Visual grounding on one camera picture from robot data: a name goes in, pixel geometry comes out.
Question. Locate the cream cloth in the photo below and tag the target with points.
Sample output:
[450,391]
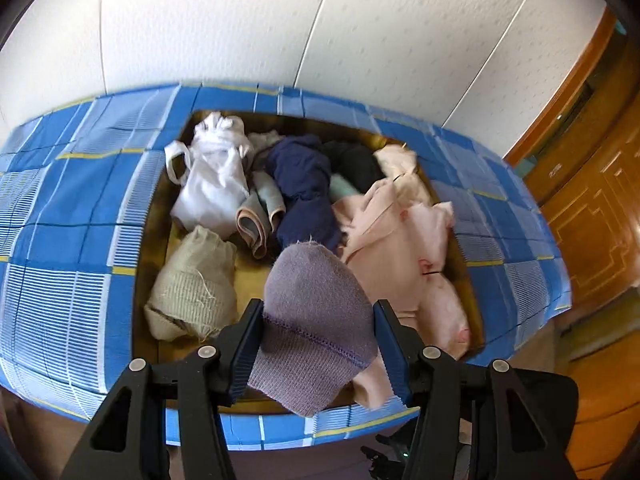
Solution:
[262,142]

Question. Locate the black cloth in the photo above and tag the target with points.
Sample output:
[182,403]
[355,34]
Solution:
[357,165]

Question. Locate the peach cloth roll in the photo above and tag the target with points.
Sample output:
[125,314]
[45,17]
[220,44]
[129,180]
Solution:
[380,240]

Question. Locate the wooden door frame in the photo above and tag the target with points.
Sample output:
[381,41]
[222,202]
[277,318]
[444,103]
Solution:
[560,100]

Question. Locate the light blue cloth roll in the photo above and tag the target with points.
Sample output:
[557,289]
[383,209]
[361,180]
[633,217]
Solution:
[342,187]

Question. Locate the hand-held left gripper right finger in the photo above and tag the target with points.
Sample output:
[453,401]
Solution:
[392,350]

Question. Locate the grey cloth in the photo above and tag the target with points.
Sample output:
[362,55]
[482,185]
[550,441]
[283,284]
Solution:
[260,210]

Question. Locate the pink strawberry print cloth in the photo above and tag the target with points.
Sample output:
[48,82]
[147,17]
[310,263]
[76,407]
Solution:
[440,310]

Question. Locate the black elastic band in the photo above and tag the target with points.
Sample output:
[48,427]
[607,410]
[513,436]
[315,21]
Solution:
[430,273]

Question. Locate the blue plaid cloth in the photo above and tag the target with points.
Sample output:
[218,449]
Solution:
[65,235]

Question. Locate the navy cloth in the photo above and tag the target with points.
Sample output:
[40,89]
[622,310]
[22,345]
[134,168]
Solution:
[300,185]

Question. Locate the white cloth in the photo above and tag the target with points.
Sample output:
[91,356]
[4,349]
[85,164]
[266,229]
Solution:
[215,180]

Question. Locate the khaki knit cloth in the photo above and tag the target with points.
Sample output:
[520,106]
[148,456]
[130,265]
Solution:
[190,285]

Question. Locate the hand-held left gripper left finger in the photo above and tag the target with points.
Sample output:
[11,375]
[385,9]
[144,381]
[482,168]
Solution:
[245,345]

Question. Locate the purple grey sock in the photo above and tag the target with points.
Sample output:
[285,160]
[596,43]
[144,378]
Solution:
[310,320]

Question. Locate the wooden tray box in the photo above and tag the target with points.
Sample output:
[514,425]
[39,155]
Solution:
[247,265]

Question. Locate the wooden door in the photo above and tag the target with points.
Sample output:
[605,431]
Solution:
[590,220]

